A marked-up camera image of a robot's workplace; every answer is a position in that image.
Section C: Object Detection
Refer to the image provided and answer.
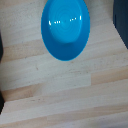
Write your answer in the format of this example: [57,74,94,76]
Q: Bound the blue bowl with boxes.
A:
[40,0,91,62]

